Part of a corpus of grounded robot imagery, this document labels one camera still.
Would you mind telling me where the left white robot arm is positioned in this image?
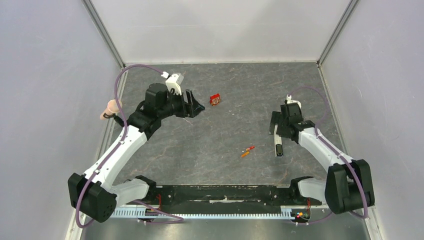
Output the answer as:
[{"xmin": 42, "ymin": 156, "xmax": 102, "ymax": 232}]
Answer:
[{"xmin": 67, "ymin": 83, "xmax": 205, "ymax": 223}]

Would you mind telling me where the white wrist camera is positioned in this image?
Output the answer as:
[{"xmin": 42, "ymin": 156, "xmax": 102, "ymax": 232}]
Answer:
[
  {"xmin": 284, "ymin": 94, "xmax": 302, "ymax": 109},
  {"xmin": 161, "ymin": 71, "xmax": 184, "ymax": 96}
]

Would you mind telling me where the pink handle knob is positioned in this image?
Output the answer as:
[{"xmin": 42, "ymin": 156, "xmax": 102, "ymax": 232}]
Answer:
[{"xmin": 99, "ymin": 99, "xmax": 123, "ymax": 120}]

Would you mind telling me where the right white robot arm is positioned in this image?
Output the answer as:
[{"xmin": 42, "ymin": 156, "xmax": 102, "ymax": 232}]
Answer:
[{"xmin": 269, "ymin": 100, "xmax": 375, "ymax": 217}]

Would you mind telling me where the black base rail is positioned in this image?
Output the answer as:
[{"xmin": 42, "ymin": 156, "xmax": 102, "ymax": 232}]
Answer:
[{"xmin": 142, "ymin": 184, "xmax": 322, "ymax": 214}]

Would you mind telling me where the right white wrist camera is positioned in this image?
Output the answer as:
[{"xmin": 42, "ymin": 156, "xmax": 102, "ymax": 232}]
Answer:
[{"xmin": 284, "ymin": 94, "xmax": 302, "ymax": 109}]

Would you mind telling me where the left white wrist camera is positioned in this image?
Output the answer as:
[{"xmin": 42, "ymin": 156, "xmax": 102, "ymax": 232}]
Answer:
[{"xmin": 161, "ymin": 71, "xmax": 184, "ymax": 96}]

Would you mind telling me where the white slotted cable duct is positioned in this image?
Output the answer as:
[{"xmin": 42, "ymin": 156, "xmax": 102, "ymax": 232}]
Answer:
[{"xmin": 110, "ymin": 205, "xmax": 295, "ymax": 221}]

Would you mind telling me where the small red toy block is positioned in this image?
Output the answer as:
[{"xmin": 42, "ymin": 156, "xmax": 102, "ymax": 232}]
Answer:
[{"xmin": 209, "ymin": 93, "xmax": 221, "ymax": 106}]

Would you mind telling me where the white remote control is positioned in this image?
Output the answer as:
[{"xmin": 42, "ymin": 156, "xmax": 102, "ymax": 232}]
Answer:
[{"xmin": 273, "ymin": 124, "xmax": 284, "ymax": 158}]

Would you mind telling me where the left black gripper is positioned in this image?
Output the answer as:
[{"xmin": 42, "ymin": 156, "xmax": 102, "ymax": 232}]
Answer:
[{"xmin": 158, "ymin": 89, "xmax": 205, "ymax": 120}]

